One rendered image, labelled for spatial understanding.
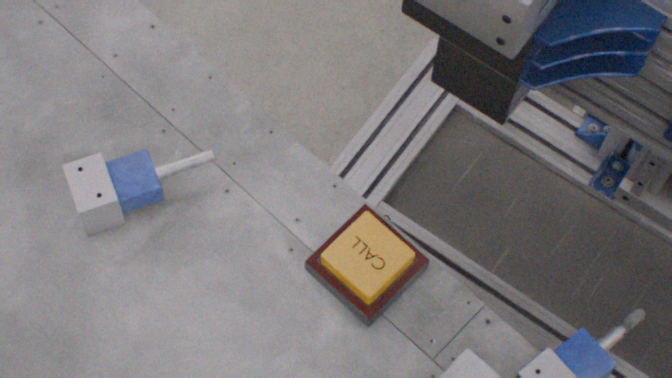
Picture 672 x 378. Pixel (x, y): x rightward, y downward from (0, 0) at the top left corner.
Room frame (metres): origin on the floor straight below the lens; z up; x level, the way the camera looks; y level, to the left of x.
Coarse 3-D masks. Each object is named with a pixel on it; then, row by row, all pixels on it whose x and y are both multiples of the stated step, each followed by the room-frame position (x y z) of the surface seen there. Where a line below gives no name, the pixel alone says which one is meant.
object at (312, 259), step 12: (420, 252) 0.42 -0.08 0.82; (312, 264) 0.41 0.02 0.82; (420, 264) 0.41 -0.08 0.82; (324, 276) 0.40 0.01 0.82; (408, 276) 0.40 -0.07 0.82; (336, 288) 0.39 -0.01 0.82; (396, 288) 0.39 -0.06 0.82; (348, 300) 0.37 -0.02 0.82; (360, 300) 0.38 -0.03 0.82; (384, 300) 0.38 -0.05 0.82; (372, 312) 0.37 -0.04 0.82
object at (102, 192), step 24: (72, 168) 0.47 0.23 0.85; (96, 168) 0.47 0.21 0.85; (120, 168) 0.48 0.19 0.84; (144, 168) 0.48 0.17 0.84; (168, 168) 0.48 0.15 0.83; (192, 168) 0.49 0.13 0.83; (72, 192) 0.45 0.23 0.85; (96, 192) 0.45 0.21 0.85; (120, 192) 0.45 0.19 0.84; (144, 192) 0.46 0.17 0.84; (96, 216) 0.43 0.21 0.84; (120, 216) 0.44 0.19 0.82
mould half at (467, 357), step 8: (464, 352) 0.31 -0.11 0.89; (472, 352) 0.31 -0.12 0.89; (456, 360) 0.31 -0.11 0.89; (464, 360) 0.31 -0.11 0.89; (472, 360) 0.31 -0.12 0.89; (480, 360) 0.31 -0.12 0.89; (448, 368) 0.30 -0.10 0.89; (456, 368) 0.30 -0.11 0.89; (464, 368) 0.30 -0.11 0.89; (472, 368) 0.30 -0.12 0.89; (480, 368) 0.30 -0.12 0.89; (488, 368) 0.30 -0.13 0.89; (440, 376) 0.29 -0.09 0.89; (448, 376) 0.29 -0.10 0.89; (456, 376) 0.29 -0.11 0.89; (464, 376) 0.29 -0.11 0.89; (472, 376) 0.29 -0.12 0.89; (480, 376) 0.29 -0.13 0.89; (488, 376) 0.29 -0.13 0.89; (496, 376) 0.29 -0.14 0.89
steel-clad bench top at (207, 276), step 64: (0, 0) 0.67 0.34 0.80; (64, 0) 0.67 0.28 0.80; (128, 0) 0.68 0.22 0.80; (0, 64) 0.60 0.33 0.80; (64, 64) 0.60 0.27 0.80; (128, 64) 0.61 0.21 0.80; (192, 64) 0.61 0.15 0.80; (0, 128) 0.53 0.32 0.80; (64, 128) 0.53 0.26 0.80; (128, 128) 0.54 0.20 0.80; (192, 128) 0.54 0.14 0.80; (256, 128) 0.55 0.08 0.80; (0, 192) 0.46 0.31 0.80; (64, 192) 0.47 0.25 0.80; (192, 192) 0.48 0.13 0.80; (256, 192) 0.48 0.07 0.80; (320, 192) 0.49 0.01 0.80; (0, 256) 0.40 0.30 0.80; (64, 256) 0.41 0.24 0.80; (128, 256) 0.41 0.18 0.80; (192, 256) 0.41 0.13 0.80; (256, 256) 0.42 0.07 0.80; (0, 320) 0.34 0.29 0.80; (64, 320) 0.35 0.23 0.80; (128, 320) 0.35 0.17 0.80; (192, 320) 0.35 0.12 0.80; (256, 320) 0.36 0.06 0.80; (320, 320) 0.36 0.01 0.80; (384, 320) 0.37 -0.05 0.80; (448, 320) 0.37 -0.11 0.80
